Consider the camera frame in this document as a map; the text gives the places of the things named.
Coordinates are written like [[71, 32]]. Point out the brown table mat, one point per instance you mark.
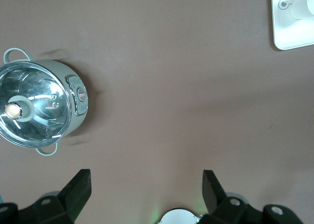
[[171, 86]]

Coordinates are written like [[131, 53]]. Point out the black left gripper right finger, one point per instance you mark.
[[220, 206]]

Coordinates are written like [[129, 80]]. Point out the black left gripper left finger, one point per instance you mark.
[[66, 202]]

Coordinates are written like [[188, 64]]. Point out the cream bear print tray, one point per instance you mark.
[[289, 35]]

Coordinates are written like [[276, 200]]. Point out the white IKEA cup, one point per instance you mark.
[[303, 6]]

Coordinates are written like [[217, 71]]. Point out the grey pot with glass lid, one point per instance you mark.
[[66, 74]]

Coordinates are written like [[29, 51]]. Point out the glass pot lid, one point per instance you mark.
[[39, 98]]

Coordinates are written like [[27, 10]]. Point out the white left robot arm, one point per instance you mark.
[[180, 216]]

